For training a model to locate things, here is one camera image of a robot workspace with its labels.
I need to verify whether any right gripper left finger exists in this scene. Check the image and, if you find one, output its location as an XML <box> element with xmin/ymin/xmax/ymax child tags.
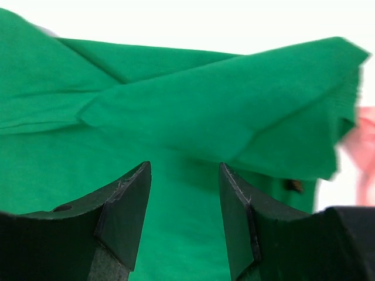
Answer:
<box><xmin>1</xmin><ymin>162</ymin><xmax>151</xmax><ymax>280</ymax></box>

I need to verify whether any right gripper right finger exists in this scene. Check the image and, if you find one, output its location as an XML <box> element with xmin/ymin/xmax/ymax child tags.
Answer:
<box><xmin>219</xmin><ymin>163</ymin><xmax>374</xmax><ymax>280</ymax></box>

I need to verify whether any green t-shirt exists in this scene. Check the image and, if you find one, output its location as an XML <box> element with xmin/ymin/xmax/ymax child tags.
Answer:
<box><xmin>1</xmin><ymin>9</ymin><xmax>369</xmax><ymax>280</ymax></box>

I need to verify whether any salmon pink crumpled t-shirt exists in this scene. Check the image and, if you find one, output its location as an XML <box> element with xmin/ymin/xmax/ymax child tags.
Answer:
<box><xmin>339</xmin><ymin>106</ymin><xmax>374</xmax><ymax>207</ymax></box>

